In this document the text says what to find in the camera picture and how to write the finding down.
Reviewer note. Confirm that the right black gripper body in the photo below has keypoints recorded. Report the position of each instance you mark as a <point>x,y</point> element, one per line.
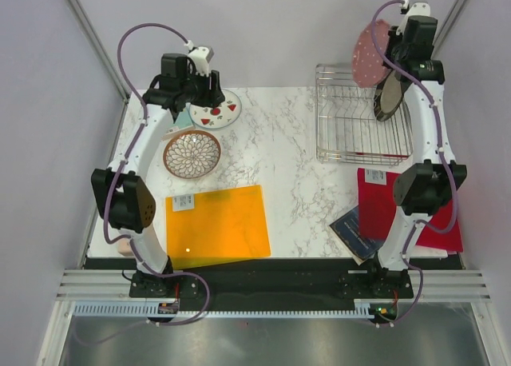
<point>395,48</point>

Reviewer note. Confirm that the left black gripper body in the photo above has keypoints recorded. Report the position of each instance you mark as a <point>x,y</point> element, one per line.
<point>197,89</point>

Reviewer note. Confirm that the pink polka dot plate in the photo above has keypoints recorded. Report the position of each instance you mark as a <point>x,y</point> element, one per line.
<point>367,66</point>

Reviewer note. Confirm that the dark rim beige plate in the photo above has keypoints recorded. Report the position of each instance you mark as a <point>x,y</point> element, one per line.
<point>388,96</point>

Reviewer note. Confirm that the brown rim floral plate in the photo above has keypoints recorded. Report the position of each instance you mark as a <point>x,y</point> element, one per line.
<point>192,154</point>

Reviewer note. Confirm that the metal wire dish rack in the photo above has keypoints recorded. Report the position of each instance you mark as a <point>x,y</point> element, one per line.
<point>347,129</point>

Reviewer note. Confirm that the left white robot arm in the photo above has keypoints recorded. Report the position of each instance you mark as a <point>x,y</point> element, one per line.
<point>124,201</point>

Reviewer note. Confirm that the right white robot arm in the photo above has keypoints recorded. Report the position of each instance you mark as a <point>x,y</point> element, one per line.
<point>432,181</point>

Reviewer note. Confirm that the white watermelon pattern plate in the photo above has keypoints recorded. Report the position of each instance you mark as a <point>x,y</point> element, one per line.
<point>219,117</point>

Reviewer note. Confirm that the teal book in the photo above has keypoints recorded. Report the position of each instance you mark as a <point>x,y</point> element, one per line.
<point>182,124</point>

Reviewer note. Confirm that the orange translucent plastic sheet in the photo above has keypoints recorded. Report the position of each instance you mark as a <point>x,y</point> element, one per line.
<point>216,227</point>

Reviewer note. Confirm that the red translucent plastic sheet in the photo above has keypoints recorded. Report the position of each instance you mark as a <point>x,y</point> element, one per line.
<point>376,211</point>

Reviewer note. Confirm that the pink cube power socket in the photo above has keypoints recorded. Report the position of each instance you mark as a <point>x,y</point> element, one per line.
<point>124,248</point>

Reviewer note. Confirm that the dark blue book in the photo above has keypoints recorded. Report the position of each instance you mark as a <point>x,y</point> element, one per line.
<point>346,228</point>

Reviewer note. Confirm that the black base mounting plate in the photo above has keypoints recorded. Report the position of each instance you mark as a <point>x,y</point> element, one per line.
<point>275,283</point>

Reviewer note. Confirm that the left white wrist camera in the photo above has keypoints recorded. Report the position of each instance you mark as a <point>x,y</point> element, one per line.
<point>201,57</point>

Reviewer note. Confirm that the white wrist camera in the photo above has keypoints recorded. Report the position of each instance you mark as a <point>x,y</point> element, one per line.
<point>409,9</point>
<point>201,57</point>

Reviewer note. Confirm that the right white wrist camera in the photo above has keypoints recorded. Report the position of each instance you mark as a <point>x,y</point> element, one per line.
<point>409,9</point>

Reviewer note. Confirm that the right aluminium frame post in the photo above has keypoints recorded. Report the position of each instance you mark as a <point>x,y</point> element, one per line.
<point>448,24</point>

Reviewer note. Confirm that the aluminium frame post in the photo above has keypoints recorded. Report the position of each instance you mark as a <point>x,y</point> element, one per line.
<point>92,37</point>
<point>448,24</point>

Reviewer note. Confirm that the left aluminium frame post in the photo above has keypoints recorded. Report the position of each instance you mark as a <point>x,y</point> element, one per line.
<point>92,37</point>

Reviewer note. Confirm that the white slotted cable duct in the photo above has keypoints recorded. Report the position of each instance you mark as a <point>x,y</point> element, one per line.
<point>162,310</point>

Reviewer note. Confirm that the aluminium front rail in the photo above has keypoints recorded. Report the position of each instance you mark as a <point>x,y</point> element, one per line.
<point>438,286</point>

